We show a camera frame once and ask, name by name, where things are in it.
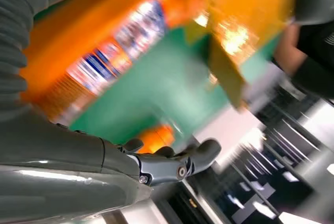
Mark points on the yellow plastic sheet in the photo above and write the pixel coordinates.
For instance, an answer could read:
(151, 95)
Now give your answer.
(247, 1)

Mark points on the green mat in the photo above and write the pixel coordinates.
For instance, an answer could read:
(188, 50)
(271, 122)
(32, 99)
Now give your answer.
(161, 87)

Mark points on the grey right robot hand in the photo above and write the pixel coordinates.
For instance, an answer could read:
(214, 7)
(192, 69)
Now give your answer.
(52, 167)

